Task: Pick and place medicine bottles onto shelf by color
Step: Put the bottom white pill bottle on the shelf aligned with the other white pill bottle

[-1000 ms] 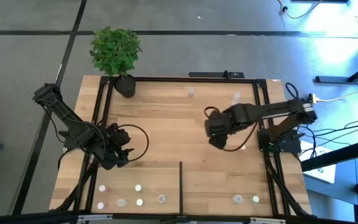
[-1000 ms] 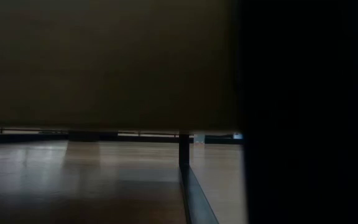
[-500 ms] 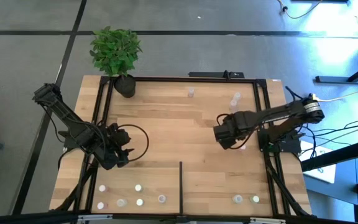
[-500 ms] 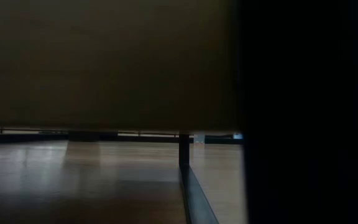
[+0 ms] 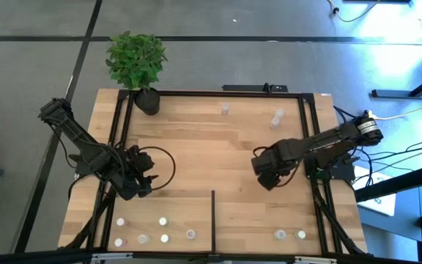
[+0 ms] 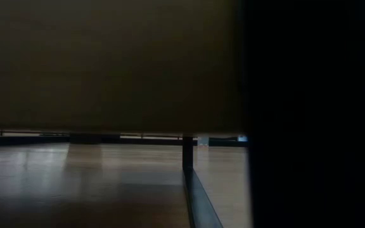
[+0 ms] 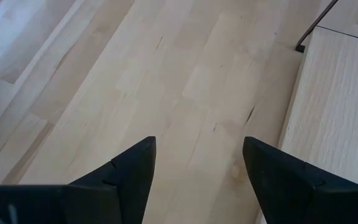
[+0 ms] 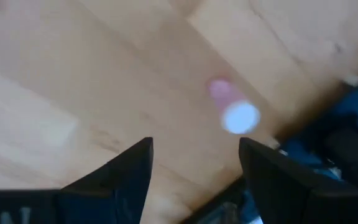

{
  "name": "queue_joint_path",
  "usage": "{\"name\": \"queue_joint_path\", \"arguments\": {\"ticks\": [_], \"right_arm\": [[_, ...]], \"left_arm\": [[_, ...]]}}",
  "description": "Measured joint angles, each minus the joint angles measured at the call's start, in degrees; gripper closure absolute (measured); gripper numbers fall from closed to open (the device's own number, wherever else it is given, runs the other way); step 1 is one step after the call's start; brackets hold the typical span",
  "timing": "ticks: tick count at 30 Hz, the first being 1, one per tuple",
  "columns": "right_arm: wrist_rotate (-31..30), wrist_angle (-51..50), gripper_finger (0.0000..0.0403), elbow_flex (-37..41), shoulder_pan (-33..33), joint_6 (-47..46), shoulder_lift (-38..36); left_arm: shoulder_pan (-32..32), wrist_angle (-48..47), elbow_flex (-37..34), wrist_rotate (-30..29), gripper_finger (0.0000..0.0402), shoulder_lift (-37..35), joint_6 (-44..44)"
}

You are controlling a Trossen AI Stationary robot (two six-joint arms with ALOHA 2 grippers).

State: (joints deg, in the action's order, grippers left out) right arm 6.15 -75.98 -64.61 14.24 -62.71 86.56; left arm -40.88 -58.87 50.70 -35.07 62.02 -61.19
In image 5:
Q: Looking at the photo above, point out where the grey floor cable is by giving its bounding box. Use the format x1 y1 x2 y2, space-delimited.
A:
378 150 422 172

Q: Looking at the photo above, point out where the wooden shelf board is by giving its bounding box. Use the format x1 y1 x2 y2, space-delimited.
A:
107 197 214 254

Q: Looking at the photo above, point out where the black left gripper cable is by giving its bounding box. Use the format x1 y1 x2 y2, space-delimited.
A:
137 145 177 192

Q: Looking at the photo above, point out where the black desk crossbeam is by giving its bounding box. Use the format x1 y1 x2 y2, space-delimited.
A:
355 161 422 203

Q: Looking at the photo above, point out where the black desk foot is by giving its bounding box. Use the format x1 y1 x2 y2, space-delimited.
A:
371 68 422 100

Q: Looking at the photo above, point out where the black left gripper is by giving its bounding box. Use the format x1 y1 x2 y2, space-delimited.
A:
121 144 160 201

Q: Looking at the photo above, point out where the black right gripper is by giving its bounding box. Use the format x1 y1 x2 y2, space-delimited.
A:
251 138 304 192

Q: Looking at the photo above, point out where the black aluminium table frame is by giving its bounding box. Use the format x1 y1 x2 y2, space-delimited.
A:
0 89 422 264

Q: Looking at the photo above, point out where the white power cable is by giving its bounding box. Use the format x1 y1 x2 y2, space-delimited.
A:
374 103 422 122

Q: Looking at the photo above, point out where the green artificial plant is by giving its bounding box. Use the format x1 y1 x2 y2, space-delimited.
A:
104 31 169 91

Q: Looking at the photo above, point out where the black bar device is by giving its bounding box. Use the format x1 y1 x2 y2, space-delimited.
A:
221 82 289 93

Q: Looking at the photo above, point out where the beige cable with black plug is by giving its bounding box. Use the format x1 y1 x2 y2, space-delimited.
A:
326 0 380 23

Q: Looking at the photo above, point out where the black floor cable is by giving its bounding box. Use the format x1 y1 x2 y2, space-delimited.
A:
356 142 422 161

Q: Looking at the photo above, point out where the black shelf divider frame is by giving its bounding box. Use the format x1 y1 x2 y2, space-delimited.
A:
210 189 217 254

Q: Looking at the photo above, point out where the white box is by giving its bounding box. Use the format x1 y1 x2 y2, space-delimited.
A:
352 164 397 217

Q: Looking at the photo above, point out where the black plant pot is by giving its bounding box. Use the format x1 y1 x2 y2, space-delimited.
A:
133 87 160 117

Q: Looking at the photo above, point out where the silver metal bracket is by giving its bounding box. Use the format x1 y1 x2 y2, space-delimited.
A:
89 252 134 264
294 256 338 264

